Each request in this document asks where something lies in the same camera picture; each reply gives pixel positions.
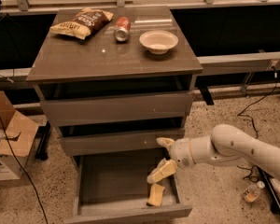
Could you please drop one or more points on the brown yellow chip bag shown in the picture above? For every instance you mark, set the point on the brown yellow chip bag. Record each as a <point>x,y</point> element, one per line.
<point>86,22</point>

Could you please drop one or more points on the clear plastic bottle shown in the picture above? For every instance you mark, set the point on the clear plastic bottle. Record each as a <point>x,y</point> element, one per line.
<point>253,191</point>

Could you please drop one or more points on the brown cardboard box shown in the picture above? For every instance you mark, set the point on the brown cardboard box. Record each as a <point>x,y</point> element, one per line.
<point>17,135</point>

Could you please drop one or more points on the grey metal window rail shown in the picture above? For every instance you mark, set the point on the grey metal window rail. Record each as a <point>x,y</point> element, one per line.
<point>12,79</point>

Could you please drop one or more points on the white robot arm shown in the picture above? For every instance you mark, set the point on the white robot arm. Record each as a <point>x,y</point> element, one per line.
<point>225,146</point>

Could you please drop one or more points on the black metal stand leg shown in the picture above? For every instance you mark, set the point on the black metal stand leg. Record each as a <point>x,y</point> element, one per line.
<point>275,206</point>

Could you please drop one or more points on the white paper bowl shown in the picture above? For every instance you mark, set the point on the white paper bowl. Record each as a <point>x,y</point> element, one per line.
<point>158,41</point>

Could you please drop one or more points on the grey drawer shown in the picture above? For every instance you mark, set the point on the grey drawer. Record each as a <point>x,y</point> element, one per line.
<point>71,104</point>
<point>112,188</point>
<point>119,136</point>

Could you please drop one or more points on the grey top drawer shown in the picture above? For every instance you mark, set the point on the grey top drawer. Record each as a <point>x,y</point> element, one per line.
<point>71,104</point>

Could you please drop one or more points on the grey drawer cabinet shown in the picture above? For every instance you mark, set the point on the grey drawer cabinet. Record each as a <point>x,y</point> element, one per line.
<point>100,58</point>

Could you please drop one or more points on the grey bottom drawer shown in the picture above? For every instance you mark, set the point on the grey bottom drawer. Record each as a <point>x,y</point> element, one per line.
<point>112,188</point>

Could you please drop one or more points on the black table leg left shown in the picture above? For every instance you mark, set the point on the black table leg left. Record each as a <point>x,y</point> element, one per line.
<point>42,137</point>

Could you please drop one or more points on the yellow sponge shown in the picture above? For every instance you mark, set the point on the yellow sponge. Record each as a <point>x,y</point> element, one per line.
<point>155,195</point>

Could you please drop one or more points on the red soda can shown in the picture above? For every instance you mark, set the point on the red soda can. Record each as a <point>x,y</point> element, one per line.
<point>122,29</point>

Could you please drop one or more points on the grey middle drawer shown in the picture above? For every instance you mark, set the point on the grey middle drawer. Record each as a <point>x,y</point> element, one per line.
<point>119,136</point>

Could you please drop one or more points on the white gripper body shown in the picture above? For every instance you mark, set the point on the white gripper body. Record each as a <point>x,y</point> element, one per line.
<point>181,153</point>

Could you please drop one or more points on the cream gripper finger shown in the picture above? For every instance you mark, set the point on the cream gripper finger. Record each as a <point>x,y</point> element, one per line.
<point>164,169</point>
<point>165,142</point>

